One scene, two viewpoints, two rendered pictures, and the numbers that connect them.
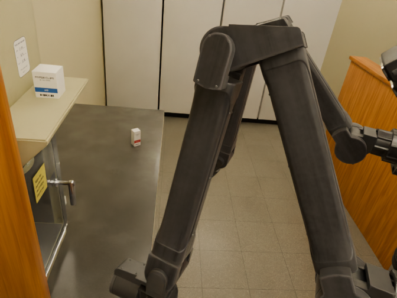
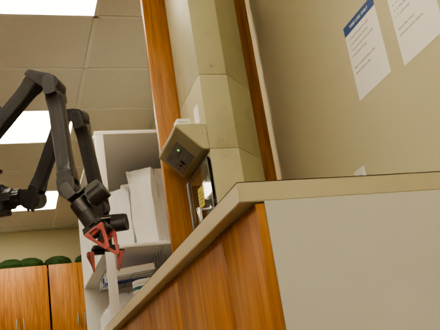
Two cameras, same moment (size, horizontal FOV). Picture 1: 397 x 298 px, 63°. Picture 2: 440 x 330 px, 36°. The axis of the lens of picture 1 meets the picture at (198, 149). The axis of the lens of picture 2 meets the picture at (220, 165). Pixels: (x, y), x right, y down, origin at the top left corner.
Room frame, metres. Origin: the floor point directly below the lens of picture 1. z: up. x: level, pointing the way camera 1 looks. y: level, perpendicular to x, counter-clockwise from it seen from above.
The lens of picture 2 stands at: (3.06, -0.05, 0.56)
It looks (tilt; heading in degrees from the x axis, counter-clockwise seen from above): 19 degrees up; 168
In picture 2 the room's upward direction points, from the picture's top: 9 degrees counter-clockwise
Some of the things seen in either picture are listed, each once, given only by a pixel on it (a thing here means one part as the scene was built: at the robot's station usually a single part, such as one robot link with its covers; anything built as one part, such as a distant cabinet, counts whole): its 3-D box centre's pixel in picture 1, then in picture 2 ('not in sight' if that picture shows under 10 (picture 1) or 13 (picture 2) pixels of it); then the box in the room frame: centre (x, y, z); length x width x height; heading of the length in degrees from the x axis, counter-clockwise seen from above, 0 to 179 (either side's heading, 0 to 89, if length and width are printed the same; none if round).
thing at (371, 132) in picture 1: (355, 144); not in sight; (0.77, -0.42, 1.43); 0.10 x 0.05 x 0.09; 70
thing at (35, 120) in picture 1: (47, 122); (182, 152); (0.64, 0.35, 1.46); 0.32 x 0.12 x 0.10; 7
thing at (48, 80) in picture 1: (49, 81); (182, 128); (0.68, 0.35, 1.54); 0.05 x 0.05 x 0.06; 7
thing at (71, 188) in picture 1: (66, 191); (205, 218); (0.74, 0.38, 1.17); 0.05 x 0.03 x 0.10; 96
